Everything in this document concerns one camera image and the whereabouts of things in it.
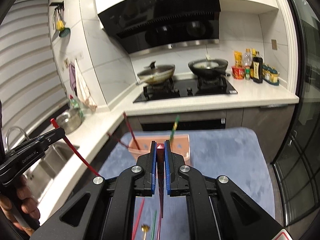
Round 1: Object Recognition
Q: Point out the pink perforated utensil basket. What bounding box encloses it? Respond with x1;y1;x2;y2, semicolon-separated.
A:
129;134;191;165

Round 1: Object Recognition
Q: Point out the hanging dish cloth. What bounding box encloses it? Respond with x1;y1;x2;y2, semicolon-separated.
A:
74;60;97;112

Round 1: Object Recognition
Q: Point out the green chopstick gold band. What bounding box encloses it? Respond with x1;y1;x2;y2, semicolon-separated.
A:
150;210;157;240

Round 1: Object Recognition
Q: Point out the seasoning jar rack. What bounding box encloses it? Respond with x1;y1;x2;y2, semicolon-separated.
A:
263;64;279;86

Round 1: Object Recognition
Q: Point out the left hand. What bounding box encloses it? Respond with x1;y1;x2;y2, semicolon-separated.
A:
1;175;40;236

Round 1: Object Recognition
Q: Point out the steel pot by sink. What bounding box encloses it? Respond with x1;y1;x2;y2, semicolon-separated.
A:
56;108;82;134

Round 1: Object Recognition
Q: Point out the red instant noodle cup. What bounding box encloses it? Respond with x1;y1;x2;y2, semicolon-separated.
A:
232;66;245;80

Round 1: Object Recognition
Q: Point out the clear oil bottle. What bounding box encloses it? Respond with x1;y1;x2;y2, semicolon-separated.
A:
242;48;252;68

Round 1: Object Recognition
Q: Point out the green dish soap bottle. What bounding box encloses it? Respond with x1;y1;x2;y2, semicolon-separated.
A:
69;95;84;118

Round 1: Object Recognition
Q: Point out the dark soy sauce bottle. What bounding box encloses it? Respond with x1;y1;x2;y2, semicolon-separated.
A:
252;51;263;83

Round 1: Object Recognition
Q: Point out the gold flower spoon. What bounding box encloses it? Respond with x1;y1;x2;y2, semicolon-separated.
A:
141;224;150;240

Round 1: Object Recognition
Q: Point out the black frying pan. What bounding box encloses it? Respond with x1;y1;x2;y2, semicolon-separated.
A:
188;59;230;80

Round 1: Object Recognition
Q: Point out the wok with lid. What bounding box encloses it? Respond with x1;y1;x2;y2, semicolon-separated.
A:
137;61;175;85

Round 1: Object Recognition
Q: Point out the black range hood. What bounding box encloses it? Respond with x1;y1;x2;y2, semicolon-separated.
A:
98;0;221;54

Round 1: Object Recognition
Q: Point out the dark green chopstick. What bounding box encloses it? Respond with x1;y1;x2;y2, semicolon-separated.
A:
169;115;180;142

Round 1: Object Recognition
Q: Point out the yellow snack packet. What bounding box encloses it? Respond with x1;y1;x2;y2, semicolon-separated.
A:
234;51;242;67

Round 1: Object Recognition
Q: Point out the black gas stove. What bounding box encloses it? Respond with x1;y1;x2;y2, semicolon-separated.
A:
134;76;238;103

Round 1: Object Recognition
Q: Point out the sink faucet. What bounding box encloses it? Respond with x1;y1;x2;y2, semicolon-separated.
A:
4;126;30;152

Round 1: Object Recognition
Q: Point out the bright red chopstick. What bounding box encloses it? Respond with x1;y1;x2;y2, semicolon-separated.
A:
131;198;145;240

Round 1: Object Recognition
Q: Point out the grey blue fleece mat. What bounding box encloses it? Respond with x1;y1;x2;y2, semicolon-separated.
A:
99;127;275;239

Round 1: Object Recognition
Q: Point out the hanging yellow green brush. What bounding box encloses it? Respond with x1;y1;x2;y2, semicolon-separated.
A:
52;5;71;39

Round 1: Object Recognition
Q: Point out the maroon chopstick gold band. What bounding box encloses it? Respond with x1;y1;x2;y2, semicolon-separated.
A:
156;212;162;240

